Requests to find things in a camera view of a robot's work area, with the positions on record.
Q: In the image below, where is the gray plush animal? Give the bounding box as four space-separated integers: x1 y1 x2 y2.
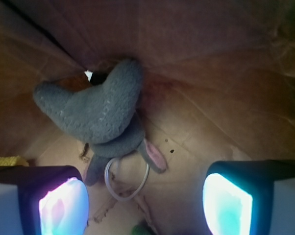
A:
33 59 167 186

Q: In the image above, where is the yellow towel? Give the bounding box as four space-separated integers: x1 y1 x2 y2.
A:
0 156 29 166

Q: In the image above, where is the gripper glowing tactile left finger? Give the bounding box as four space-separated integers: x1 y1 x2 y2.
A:
0 165 89 235

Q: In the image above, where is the brown paper bag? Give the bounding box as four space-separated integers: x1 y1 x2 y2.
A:
0 0 295 235

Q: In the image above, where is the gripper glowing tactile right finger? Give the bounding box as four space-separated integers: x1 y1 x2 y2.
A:
202 160 295 235

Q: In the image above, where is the white plastic ring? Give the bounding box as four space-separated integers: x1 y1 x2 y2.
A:
104 158 150 202

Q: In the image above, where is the green fuzzy toy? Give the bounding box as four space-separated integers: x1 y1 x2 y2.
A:
130 225 151 235

